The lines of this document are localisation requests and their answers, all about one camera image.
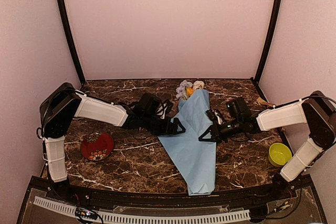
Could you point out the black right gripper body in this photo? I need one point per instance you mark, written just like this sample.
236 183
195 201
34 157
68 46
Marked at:
223 134

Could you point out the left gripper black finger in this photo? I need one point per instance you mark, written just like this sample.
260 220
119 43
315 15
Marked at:
177 126
178 132

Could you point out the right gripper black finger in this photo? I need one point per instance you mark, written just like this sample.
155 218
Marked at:
210 140
207 133

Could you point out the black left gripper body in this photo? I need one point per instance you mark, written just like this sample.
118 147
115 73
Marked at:
158 128

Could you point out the blue wrapping paper sheet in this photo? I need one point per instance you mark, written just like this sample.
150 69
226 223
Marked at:
195 160

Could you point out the pink and blue fake flower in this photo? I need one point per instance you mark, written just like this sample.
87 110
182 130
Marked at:
181 90

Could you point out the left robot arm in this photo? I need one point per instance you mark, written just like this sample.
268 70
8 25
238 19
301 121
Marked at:
67 104

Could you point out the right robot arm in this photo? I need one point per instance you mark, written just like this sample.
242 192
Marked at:
316 111

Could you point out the beige satin ribbon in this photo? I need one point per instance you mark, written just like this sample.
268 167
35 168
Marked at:
261 101

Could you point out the yellow-green bowl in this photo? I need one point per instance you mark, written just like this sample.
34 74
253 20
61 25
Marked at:
279 155

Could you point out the red floral plate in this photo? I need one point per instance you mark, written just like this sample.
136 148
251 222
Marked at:
97 146

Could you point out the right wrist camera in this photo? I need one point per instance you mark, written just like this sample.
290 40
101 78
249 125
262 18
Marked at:
215 116

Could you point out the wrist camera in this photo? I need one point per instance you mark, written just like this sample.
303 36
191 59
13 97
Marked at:
164 109
215 116

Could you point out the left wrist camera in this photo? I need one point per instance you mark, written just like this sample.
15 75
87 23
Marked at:
164 109

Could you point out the black front frame rail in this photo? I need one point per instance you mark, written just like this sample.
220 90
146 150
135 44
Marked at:
252 197

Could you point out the white slotted cable duct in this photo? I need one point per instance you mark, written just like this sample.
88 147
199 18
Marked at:
145 215

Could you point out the black right corner post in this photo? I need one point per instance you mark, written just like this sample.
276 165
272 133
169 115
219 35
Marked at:
268 41

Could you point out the black corner post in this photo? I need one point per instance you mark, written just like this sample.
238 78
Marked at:
268 41
70 41

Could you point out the black left corner post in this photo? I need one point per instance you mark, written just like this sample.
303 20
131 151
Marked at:
70 41

